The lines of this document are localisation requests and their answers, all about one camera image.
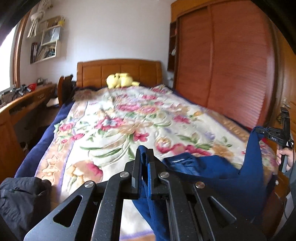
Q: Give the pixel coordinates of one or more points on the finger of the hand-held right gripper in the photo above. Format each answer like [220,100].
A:
[263,130]

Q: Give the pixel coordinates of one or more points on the blue blazer jacket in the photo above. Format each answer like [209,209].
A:
[208,171]

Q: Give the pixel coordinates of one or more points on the yellow plush toy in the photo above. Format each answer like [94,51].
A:
[120,81]

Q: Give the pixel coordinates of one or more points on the person's right forearm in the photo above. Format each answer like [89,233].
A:
[291,176]

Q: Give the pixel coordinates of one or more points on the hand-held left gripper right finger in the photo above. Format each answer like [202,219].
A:
[157,185]

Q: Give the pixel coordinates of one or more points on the white wall shelf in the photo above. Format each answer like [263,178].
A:
[60,49]

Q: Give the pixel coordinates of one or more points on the window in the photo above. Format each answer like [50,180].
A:
[7,64]

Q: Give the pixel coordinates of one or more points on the wooden chair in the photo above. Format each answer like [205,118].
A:
[63,90]

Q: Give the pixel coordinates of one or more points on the red basket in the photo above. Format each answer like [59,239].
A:
[33,87]

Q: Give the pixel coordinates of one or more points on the person's right hand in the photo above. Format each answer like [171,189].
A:
[290,157]

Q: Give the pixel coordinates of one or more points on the wooden desk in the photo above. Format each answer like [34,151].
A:
[9,120]

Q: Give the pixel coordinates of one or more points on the tied white curtain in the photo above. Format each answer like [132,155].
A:
[37,20]

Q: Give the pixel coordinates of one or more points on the black jacket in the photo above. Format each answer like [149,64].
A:
[20,204]

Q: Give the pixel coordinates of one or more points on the floral blanket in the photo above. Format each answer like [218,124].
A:
[115,120]

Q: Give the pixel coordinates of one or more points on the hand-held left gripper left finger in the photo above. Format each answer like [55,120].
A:
[136,176]

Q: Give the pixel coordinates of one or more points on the wooden slatted wardrobe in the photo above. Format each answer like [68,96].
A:
[231,58]

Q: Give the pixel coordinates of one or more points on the wooden bed headboard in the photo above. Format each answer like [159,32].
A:
[111,68]

